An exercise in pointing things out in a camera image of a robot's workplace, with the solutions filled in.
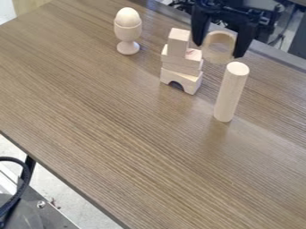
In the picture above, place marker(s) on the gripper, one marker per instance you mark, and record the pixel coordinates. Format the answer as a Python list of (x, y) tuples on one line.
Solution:
[(231, 12)]

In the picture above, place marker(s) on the wooden cube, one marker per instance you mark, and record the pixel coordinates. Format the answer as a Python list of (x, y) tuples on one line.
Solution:
[(178, 41)]

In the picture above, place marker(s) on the flat wooden block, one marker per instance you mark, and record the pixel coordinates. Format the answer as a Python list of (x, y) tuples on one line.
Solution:
[(193, 58)]

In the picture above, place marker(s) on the thin wooden block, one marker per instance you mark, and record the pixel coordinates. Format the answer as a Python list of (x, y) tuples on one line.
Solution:
[(183, 69)]

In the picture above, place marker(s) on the wooden arch block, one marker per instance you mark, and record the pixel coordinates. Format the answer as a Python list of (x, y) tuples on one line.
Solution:
[(191, 82)]

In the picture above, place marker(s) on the wooden cylinder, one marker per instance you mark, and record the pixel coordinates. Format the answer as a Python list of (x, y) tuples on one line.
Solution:
[(230, 92)]

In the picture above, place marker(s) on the wooden egg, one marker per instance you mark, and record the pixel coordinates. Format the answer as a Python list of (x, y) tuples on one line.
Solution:
[(127, 16)]

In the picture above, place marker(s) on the black table leg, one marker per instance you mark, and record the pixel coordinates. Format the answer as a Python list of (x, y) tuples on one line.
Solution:
[(29, 167)]

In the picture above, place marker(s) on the grey machine base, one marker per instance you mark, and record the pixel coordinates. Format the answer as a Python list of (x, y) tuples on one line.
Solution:
[(28, 214)]

